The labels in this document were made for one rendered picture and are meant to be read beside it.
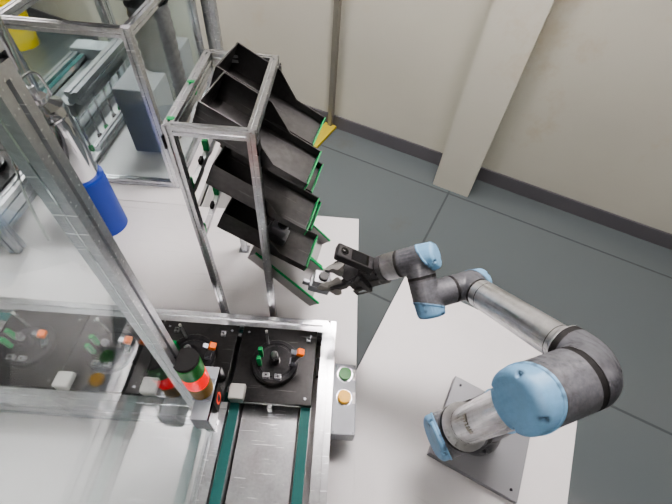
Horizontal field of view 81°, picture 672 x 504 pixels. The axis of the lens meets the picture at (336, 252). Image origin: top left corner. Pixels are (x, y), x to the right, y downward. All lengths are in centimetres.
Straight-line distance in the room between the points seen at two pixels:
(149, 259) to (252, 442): 84
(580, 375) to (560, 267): 246
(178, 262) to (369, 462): 101
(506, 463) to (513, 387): 66
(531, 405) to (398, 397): 69
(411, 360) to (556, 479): 53
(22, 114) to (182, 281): 123
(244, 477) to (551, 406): 82
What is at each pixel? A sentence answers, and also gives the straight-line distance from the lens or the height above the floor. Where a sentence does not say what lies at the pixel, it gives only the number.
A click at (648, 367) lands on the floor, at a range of 308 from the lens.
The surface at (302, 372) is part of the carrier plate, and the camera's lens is 126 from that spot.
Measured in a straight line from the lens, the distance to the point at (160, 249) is 175.
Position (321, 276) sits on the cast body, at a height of 119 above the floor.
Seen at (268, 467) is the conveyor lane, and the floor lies 92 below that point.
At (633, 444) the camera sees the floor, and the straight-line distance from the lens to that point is 278.
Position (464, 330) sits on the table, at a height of 86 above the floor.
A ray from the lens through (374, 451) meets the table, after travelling 132.
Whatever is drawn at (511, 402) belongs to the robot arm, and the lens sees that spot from 78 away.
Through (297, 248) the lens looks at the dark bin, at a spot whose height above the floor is 121.
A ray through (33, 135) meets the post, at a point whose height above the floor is 191.
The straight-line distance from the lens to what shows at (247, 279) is 157.
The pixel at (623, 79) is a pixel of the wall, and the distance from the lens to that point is 317.
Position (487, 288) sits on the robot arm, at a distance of 104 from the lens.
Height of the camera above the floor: 214
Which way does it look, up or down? 51 degrees down
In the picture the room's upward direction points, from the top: 6 degrees clockwise
